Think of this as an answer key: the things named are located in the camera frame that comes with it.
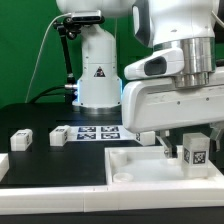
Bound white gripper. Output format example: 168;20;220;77
122;71;224;158

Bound white square tabletop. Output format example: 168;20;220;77
105;146;217;184

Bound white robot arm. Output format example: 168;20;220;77
56;0;224;133

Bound AprilTag marker sheet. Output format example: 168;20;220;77
68;125;135;141

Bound white U-shaped fence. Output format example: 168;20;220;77
0;147;224;213

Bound black cables at base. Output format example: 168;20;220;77
28;85;73;104

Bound grey camera on mount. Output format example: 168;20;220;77
71;10;104;24

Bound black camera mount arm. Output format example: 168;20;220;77
53;17;81;104

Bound white camera cable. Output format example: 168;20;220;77
24;12;73;104

